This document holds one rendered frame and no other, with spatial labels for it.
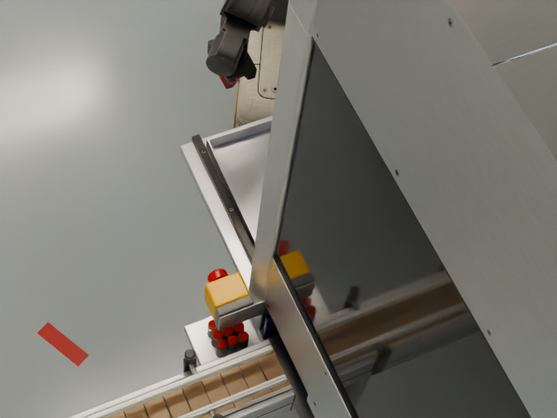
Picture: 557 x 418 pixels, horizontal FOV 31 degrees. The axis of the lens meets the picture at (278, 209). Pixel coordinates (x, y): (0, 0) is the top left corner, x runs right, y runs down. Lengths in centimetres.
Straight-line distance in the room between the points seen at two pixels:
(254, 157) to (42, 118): 128
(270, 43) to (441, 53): 225
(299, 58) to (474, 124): 42
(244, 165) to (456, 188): 125
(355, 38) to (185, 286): 200
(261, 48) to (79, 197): 73
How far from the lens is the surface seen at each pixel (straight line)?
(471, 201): 100
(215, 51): 188
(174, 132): 333
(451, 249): 108
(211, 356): 203
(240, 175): 221
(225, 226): 215
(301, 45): 129
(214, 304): 191
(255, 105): 306
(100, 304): 304
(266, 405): 194
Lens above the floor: 277
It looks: 60 degrees down
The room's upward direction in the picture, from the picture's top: 10 degrees clockwise
